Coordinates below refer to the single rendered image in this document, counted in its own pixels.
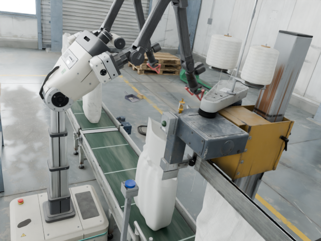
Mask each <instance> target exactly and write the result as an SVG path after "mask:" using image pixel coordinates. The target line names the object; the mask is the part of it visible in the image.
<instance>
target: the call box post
mask: <svg viewBox="0 0 321 241"><path fill-rule="evenodd" d="M131 201H132V198H126V199H125V205H124V214H123V221H122V230H121V238H120V241H126V240H127V232H128V222H129V215H130V208H131Z"/></svg>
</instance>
